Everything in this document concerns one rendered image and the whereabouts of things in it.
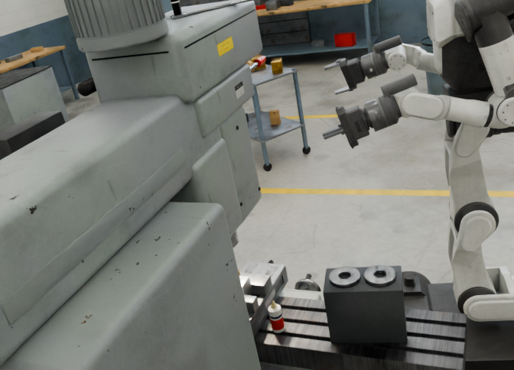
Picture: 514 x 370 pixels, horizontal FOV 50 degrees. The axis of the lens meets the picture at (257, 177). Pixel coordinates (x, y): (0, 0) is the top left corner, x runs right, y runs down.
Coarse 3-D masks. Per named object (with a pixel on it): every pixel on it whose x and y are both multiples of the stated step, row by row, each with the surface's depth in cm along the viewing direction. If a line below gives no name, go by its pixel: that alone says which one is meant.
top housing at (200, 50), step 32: (192, 32) 124; (224, 32) 138; (256, 32) 156; (96, 64) 128; (128, 64) 125; (160, 64) 122; (192, 64) 124; (224, 64) 138; (128, 96) 129; (192, 96) 125
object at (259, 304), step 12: (252, 264) 197; (264, 264) 196; (276, 264) 195; (276, 276) 188; (276, 288) 188; (252, 300) 172; (264, 300) 178; (252, 312) 172; (264, 312) 179; (252, 324) 171
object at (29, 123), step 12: (24, 120) 142; (36, 120) 140; (48, 120) 141; (60, 120) 145; (0, 132) 136; (12, 132) 133; (24, 132) 134; (36, 132) 137; (48, 132) 141; (0, 144) 130; (12, 144) 131; (24, 144) 134; (0, 156) 132
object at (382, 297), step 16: (336, 272) 162; (352, 272) 160; (368, 272) 159; (384, 272) 158; (400, 272) 158; (336, 288) 157; (352, 288) 156; (368, 288) 154; (384, 288) 153; (400, 288) 152; (336, 304) 158; (352, 304) 156; (368, 304) 155; (384, 304) 154; (400, 304) 153; (336, 320) 160; (352, 320) 159; (368, 320) 158; (384, 320) 157; (400, 320) 156; (336, 336) 163; (352, 336) 162; (368, 336) 160; (384, 336) 159; (400, 336) 158
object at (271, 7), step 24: (288, 0) 831; (312, 0) 844; (336, 0) 801; (360, 0) 760; (48, 48) 888; (264, 48) 905; (288, 48) 871; (312, 48) 841; (336, 48) 813; (0, 72) 772
